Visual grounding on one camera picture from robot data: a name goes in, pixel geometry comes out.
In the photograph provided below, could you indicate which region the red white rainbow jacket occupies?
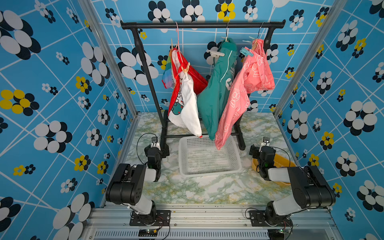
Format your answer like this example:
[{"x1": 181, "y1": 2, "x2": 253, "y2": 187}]
[{"x1": 162, "y1": 48, "x2": 208, "y2": 138}]

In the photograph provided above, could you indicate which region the beige clothespin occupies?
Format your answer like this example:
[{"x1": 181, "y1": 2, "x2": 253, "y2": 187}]
[{"x1": 181, "y1": 63, "x2": 190, "y2": 74}]

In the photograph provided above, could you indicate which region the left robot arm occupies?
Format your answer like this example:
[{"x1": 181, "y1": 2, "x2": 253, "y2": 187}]
[{"x1": 106, "y1": 143, "x2": 162, "y2": 219}]

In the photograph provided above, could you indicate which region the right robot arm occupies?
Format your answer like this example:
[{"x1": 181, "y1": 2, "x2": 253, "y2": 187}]
[{"x1": 250, "y1": 145, "x2": 336, "y2": 226}]

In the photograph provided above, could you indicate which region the yellow plastic tub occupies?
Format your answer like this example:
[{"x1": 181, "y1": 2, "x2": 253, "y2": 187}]
[{"x1": 252, "y1": 154, "x2": 296, "y2": 172}]

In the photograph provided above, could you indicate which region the white plastic basket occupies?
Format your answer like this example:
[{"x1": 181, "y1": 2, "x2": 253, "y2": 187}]
[{"x1": 179, "y1": 135, "x2": 242, "y2": 178}]

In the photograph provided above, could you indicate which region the green circuit board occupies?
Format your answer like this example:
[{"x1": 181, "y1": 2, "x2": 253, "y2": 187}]
[{"x1": 138, "y1": 229, "x2": 158, "y2": 238}]

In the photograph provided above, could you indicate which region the green letter jacket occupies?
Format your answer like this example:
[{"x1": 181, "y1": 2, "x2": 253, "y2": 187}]
[{"x1": 197, "y1": 38, "x2": 238, "y2": 140}]

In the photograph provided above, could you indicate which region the pink printed jacket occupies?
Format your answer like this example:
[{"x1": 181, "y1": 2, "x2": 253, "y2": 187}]
[{"x1": 215, "y1": 39, "x2": 275, "y2": 150}]

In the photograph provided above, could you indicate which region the white clothespin on green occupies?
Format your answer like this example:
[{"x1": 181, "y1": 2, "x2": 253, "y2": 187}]
[{"x1": 206, "y1": 50, "x2": 225, "y2": 58}]

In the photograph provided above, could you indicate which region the black clothes rack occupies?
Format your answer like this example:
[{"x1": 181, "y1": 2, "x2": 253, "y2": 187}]
[{"x1": 122, "y1": 21, "x2": 286, "y2": 158}]

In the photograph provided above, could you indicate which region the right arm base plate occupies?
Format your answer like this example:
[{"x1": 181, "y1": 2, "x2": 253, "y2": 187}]
[{"x1": 246, "y1": 210, "x2": 293, "y2": 228}]

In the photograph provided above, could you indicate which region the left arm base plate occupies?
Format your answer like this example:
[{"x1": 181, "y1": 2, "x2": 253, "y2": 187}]
[{"x1": 129, "y1": 210, "x2": 171, "y2": 227}]

